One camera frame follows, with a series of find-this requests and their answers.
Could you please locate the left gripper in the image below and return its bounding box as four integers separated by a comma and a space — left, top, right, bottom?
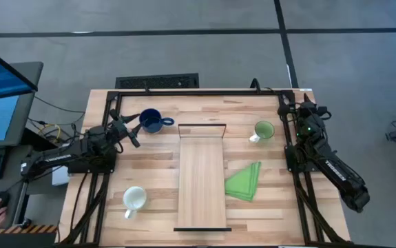
106, 109, 143, 149

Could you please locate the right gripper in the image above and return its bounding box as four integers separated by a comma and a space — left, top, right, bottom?
278, 99, 324, 130

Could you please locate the dark blue mug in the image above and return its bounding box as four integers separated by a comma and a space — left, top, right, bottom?
138, 108, 176, 134

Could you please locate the bright green mug white handle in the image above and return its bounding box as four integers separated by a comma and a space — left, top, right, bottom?
248, 120, 275, 144

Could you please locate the pale mug with white handle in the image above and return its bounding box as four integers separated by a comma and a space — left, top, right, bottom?
122, 185, 147, 220

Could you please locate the black floor vent grille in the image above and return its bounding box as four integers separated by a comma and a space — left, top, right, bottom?
114, 72, 200, 90

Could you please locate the folded green cloth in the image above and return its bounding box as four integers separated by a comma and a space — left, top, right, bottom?
224, 161, 262, 203

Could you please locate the small white box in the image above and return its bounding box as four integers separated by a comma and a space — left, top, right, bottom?
52, 165, 70, 187

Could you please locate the grey operator desk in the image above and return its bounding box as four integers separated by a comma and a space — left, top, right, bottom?
0, 144, 30, 228

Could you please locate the yellow black hazard tape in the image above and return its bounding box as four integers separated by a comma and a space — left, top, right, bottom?
0, 225, 58, 235

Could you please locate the black cable bundle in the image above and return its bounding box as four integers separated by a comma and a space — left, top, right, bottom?
28, 95, 87, 138

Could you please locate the black table frame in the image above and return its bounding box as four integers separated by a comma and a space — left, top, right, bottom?
54, 87, 353, 248

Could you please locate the yellow cable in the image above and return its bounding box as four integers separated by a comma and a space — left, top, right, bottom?
38, 123, 63, 143

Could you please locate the wooden shelf with black frame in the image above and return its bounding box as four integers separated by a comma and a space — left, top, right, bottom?
173, 123, 233, 232

